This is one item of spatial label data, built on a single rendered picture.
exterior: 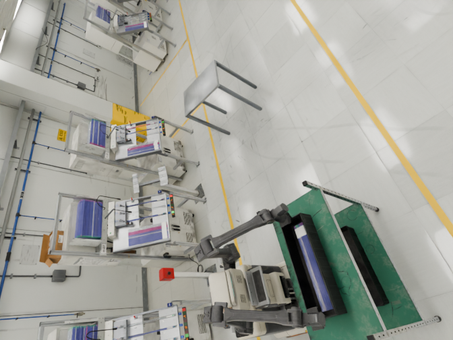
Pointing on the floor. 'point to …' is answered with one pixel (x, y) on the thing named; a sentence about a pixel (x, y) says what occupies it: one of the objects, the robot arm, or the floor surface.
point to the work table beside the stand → (203, 88)
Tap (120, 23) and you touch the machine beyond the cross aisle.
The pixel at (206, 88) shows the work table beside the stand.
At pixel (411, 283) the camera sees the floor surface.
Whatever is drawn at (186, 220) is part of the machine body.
